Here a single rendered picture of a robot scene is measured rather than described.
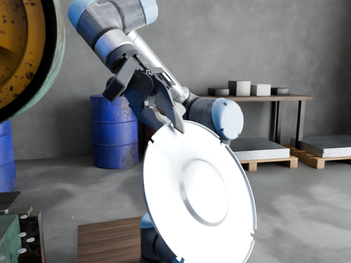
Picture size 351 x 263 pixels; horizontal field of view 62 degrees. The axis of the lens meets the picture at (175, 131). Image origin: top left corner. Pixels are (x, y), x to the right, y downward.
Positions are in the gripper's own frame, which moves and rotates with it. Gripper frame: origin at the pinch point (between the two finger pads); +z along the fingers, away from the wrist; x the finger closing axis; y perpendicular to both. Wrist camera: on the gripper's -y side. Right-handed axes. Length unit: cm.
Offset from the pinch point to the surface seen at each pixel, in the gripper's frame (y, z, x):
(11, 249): 4, -12, 80
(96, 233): 52, -3, 101
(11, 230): 5, -17, 77
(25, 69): 24, -63, 46
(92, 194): 148, -47, 196
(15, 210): 13, -25, 82
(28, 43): 26, -69, 39
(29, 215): 15, -20, 80
